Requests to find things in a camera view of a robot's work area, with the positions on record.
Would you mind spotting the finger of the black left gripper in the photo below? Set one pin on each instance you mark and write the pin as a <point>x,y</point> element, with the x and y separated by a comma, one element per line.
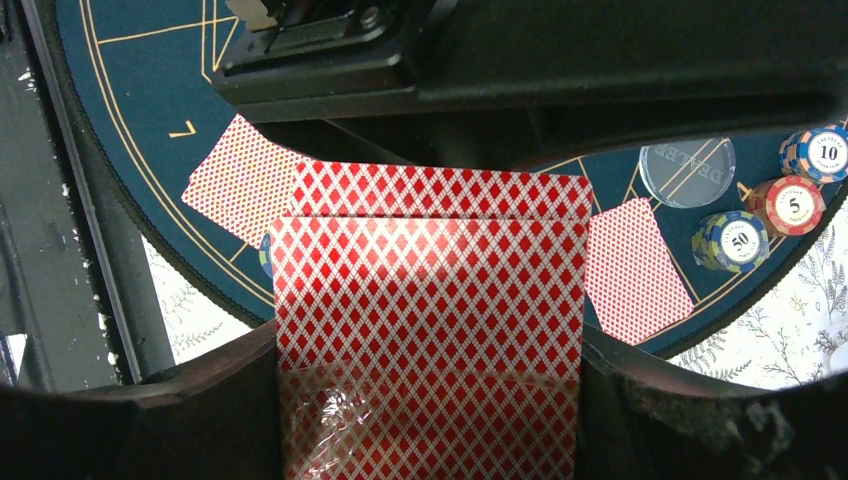
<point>513,84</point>

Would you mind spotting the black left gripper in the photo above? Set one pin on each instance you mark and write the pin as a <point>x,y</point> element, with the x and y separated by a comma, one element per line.
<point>322,54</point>

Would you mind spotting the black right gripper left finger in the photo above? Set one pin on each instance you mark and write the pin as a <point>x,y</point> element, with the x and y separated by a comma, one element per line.
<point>214,417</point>

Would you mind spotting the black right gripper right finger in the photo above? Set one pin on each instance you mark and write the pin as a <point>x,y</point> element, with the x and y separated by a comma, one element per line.
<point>641,417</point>

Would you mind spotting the red card seat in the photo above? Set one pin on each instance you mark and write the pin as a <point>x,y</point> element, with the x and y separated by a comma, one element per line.
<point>244,183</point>
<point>630,278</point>

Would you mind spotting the red card bottom seat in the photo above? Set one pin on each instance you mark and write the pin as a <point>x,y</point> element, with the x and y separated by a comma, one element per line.
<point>244,183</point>

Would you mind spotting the green blue 50 chip stack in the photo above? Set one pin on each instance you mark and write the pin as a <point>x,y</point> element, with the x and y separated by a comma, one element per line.
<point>264,255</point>

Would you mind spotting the clear dealer button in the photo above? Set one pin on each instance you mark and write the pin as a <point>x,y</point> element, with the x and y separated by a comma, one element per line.
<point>688,174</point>

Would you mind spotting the red playing card deck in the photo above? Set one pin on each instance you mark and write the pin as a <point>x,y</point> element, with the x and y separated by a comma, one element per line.
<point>429,322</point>

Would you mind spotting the red chip stack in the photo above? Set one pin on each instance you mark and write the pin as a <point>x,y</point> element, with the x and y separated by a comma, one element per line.
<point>788,206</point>

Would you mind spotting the grey chip stack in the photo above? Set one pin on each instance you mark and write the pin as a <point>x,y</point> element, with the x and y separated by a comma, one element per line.
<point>819,154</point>

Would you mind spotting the floral tablecloth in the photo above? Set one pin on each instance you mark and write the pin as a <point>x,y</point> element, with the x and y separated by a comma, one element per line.
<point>795,334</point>

